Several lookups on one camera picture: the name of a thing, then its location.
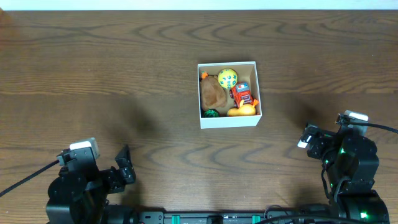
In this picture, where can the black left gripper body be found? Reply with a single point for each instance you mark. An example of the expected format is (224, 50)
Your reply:
(117, 173)

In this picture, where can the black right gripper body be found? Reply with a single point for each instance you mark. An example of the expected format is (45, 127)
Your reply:
(323, 149)

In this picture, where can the orange rubber duck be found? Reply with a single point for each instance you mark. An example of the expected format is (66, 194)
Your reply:
(244, 109)

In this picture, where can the red toy fire truck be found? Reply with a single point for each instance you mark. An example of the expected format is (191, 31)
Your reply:
(241, 92)

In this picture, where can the yellow ball with blue letters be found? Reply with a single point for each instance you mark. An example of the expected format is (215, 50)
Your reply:
(227, 78)

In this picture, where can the green ball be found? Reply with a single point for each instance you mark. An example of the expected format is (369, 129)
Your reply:
(211, 113)

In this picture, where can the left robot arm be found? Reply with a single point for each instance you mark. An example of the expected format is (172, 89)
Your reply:
(79, 193)

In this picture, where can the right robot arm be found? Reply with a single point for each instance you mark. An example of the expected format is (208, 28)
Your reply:
(350, 162)

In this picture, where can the white cardboard box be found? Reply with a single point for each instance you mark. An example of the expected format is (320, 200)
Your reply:
(247, 72)

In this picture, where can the brown plush toy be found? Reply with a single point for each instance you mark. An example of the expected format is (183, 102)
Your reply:
(211, 92)

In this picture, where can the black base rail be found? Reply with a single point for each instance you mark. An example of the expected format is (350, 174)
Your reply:
(214, 217)

